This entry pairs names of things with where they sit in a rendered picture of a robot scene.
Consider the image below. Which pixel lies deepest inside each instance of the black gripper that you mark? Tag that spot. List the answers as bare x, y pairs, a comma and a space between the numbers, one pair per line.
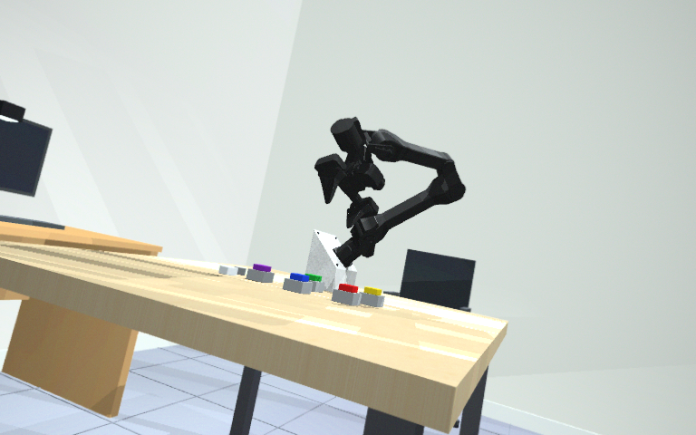
332, 171

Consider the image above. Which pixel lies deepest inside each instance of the blue button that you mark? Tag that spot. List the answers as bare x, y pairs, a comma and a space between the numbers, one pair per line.
298, 283

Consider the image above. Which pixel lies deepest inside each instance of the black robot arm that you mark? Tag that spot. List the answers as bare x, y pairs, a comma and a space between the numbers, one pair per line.
443, 190

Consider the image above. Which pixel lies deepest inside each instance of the red button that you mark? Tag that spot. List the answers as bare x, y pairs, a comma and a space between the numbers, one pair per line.
347, 294

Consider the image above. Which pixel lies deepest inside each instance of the yellow button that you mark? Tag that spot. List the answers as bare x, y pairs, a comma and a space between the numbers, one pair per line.
372, 297

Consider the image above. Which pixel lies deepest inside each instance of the purple button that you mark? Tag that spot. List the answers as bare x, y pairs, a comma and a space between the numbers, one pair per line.
260, 273

